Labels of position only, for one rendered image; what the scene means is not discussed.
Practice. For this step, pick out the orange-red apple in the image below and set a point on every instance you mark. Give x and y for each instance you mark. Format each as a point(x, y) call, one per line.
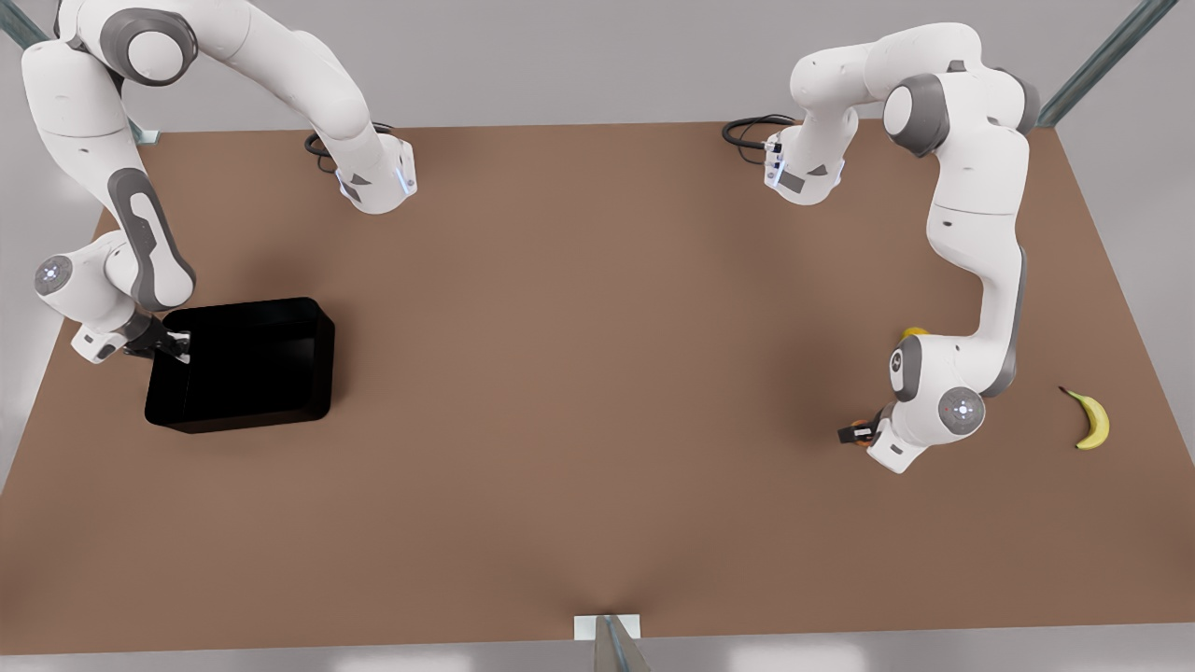
point(861, 447)

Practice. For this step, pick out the black storage box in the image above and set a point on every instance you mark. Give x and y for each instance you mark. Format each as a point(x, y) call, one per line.
point(245, 369)

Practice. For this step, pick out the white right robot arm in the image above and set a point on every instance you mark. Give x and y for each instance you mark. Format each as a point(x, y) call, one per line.
point(79, 112)

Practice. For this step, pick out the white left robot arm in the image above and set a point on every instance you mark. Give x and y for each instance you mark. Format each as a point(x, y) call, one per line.
point(971, 187)

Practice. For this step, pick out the yellow lemon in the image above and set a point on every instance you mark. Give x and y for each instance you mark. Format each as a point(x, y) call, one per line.
point(914, 331)

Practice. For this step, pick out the yellow banana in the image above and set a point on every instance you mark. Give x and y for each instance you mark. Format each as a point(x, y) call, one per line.
point(1094, 422)

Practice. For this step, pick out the silver frame post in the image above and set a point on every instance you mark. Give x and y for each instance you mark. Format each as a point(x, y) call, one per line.
point(23, 28)
point(611, 644)
point(1102, 61)

